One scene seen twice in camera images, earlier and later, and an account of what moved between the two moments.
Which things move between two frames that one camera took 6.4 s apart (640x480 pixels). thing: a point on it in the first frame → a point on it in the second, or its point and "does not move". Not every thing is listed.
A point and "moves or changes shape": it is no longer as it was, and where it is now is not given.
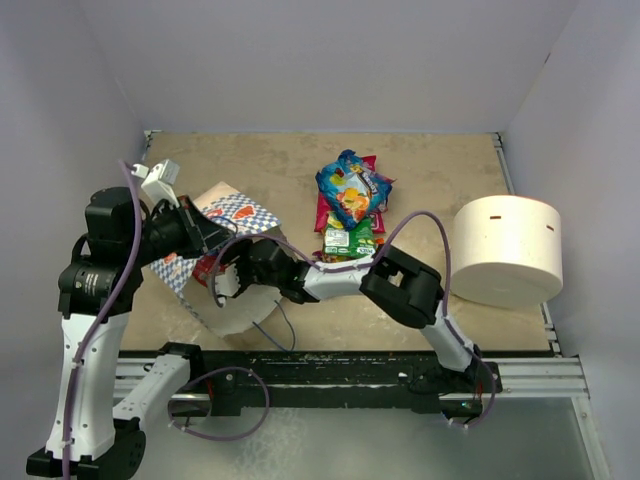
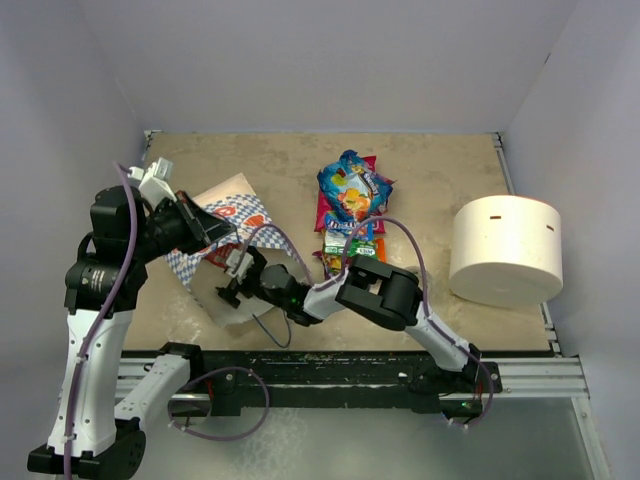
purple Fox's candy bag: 326,258 does not move
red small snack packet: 203,267 moves or changes shape
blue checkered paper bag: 245,219 moves or changes shape
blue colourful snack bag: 352,190 does not move
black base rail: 245,383 does not move
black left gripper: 204,233 does not move
